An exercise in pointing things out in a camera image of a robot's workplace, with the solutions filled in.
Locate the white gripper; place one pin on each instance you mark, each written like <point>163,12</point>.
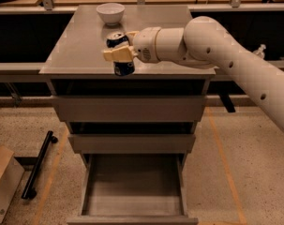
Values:
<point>145,45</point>

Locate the blue pepsi can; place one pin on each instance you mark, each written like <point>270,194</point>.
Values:
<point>120,54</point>

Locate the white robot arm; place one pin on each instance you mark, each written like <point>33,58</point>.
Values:
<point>204,41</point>

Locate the grey drawer cabinet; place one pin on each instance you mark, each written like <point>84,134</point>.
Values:
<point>76,67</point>

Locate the grey top drawer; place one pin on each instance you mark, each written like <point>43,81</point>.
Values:
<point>129,109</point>

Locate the grey middle drawer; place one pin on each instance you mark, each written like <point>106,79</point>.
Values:
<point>132,144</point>

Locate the grey open bottom drawer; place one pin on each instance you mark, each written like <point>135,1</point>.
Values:
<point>137,189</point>

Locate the white ceramic bowl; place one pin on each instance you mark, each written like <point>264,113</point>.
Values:
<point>111,13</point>

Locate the clear sanitizer pump bottle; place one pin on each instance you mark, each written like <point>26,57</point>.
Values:
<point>260,51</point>

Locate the cardboard box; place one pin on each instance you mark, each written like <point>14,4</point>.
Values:
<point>10,176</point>

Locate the black metal bar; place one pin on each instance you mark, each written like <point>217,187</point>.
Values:
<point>29,191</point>

